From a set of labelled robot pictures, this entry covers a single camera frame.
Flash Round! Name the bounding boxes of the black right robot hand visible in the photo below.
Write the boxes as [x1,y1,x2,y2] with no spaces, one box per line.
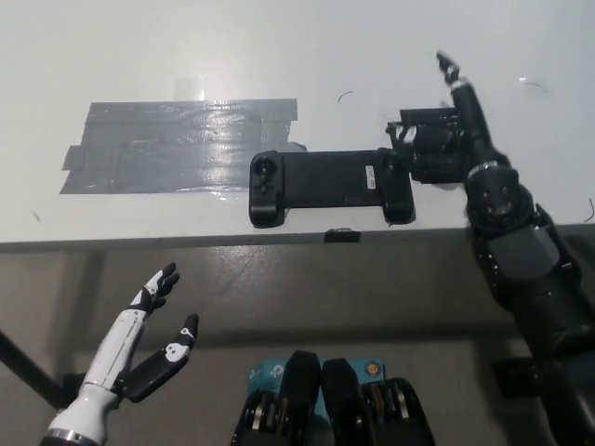
[387,50,511,177]

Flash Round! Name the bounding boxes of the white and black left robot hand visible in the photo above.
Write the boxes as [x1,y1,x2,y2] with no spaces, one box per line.
[47,262,201,439]

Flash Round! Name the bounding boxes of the black game controller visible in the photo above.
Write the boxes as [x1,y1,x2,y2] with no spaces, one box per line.
[248,147,415,229]

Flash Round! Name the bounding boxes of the black robot torso blocks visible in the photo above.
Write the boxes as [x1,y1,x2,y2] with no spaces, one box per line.
[231,350,436,446]

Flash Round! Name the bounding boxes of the dark circuit board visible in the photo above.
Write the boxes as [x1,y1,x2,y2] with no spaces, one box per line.
[398,109,467,174]

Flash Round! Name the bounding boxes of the black tape patch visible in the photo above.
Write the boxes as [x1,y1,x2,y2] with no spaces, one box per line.
[385,106,471,185]

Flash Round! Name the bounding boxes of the black diagonal table leg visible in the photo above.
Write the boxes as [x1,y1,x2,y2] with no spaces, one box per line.
[0,327,64,410]

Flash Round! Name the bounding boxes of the teal cardboard box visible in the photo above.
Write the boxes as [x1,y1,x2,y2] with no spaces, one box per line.
[248,356,387,415]

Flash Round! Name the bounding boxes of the black tape piece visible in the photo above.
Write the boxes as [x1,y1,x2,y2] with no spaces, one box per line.
[324,227,362,243]

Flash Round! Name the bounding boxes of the gray duct tape patch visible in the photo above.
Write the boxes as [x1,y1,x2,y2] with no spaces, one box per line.
[59,98,309,194]

